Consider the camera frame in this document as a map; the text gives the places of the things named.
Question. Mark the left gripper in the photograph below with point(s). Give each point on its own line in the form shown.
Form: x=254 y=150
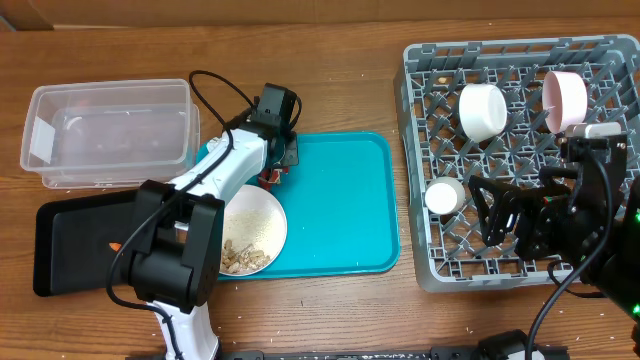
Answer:
x=289 y=155

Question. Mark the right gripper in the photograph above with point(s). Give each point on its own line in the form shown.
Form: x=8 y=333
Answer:
x=552 y=218

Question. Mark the red snack wrapper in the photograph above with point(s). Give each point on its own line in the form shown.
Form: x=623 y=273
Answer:
x=271 y=177

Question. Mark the small white cup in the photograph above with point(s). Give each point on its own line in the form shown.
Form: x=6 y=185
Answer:
x=444 y=195

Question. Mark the white saucer bowl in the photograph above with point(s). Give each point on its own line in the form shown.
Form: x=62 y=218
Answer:
x=482 y=111

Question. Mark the pink white bowl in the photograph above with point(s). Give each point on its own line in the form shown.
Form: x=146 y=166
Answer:
x=564 y=98

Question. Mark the white plate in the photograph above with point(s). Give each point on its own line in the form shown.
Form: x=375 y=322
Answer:
x=255 y=216

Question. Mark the orange carrot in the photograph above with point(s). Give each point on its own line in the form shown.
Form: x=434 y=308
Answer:
x=115 y=246

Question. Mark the white napkin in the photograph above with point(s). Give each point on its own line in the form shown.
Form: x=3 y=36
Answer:
x=213 y=145

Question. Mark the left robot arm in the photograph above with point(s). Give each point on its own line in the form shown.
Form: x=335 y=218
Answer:
x=173 y=254

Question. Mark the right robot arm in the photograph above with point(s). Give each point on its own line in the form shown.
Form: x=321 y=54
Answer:
x=613 y=267

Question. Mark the grey dishwasher rack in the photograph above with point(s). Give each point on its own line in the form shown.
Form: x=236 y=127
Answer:
x=448 y=250

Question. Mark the teal serving tray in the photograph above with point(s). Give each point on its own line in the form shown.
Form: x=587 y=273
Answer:
x=340 y=206

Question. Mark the peanut food scraps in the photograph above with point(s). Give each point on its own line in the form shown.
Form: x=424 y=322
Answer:
x=244 y=261

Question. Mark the clear plastic bin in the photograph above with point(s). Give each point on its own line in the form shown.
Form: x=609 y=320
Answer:
x=111 y=133

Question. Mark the black tray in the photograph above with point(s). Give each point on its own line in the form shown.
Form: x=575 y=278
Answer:
x=72 y=238

